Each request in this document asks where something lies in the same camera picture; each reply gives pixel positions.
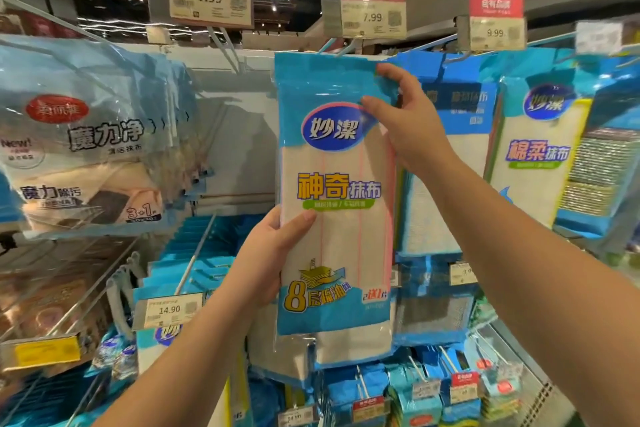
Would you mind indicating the person's left hand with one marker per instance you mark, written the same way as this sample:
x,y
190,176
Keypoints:
x,y
268,260

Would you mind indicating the person's right hand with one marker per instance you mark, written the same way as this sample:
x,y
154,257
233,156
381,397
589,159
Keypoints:
x,y
415,121

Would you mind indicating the blue dishcloth packet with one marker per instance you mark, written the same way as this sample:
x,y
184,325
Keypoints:
x,y
340,241

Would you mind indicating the blue-label white cloth packet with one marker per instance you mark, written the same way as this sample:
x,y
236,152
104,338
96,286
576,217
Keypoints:
x,y
440,191

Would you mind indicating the blue cloth packets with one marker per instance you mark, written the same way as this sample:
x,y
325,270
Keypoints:
x,y
300,352

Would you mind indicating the cotton-soft cloth packet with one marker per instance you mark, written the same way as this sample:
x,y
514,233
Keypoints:
x,y
540,151

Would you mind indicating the blue steel-cloth packets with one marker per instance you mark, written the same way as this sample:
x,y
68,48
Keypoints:
x,y
435,307

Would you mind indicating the hung scouring pad packet bunch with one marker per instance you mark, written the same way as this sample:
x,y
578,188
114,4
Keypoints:
x,y
600,171

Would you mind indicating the person's right forearm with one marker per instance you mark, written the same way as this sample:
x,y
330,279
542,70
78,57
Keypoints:
x,y
545,282

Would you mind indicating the metal peg hook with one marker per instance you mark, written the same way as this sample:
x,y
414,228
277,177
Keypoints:
x,y
195,251
225,46

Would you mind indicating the yellowish price tag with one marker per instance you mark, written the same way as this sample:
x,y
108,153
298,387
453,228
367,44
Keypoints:
x,y
463,274
172,310

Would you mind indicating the striped sponge packets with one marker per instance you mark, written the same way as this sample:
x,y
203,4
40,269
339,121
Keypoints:
x,y
420,392

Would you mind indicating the hanging grey packets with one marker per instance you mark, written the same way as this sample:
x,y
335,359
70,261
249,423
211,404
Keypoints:
x,y
90,141

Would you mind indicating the hanging brownish packets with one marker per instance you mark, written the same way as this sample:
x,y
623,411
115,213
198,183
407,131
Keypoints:
x,y
50,292

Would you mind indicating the bright yellow price tag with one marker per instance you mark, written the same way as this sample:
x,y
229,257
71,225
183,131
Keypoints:
x,y
40,352

